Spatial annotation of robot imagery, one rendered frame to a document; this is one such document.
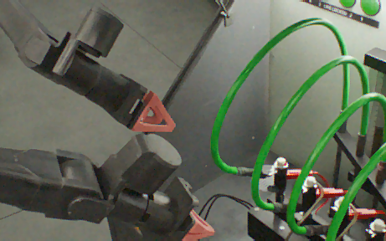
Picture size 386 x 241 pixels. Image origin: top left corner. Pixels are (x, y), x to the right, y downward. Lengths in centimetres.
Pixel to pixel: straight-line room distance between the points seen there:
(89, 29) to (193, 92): 55
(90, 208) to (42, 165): 8
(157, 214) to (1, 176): 23
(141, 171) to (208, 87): 69
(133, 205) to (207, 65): 66
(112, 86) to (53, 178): 23
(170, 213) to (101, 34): 28
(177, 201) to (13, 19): 44
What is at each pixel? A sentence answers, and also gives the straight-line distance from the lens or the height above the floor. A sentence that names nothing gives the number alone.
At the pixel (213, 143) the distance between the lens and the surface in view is 94.
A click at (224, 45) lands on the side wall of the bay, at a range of 133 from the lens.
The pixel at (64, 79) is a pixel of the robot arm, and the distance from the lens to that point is 81.
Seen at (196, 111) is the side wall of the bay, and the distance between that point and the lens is 135.
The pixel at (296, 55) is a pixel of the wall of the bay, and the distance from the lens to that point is 139.
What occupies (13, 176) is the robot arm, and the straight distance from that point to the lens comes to 63.
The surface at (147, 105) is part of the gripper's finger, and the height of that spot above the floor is 140.
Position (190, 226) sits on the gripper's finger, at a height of 129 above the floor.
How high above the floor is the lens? 185
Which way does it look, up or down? 36 degrees down
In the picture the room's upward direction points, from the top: 5 degrees counter-clockwise
